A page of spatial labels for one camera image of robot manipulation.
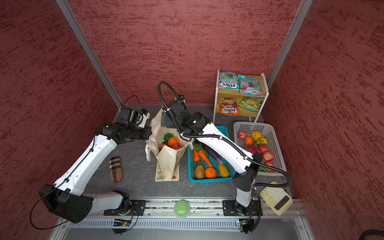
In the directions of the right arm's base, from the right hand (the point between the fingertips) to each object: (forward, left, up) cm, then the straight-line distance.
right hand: (173, 120), depth 70 cm
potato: (-15, -12, -28) cm, 34 cm away
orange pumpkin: (+3, +4, -23) cm, 24 cm away
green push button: (-32, -2, -31) cm, 45 cm away
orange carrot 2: (-4, -10, -30) cm, 32 cm away
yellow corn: (-15, -26, -29) cm, 41 cm away
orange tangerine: (-16, -19, -28) cm, 37 cm away
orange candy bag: (+22, -33, -14) cm, 42 cm away
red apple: (-2, +1, -21) cm, 22 cm away
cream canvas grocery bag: (-12, +5, -19) cm, 23 cm away
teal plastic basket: (-8, -16, -33) cm, 38 cm away
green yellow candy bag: (+24, -48, -15) cm, 56 cm away
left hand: (-2, +14, -11) cm, 17 cm away
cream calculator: (-29, -52, -32) cm, 68 cm away
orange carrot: (-6, -16, -31) cm, 35 cm away
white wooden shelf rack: (+19, -35, -1) cm, 40 cm away
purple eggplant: (-3, -21, -30) cm, 36 cm away
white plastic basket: (+11, -57, -24) cm, 63 cm away
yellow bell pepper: (+7, -52, -28) cm, 59 cm away
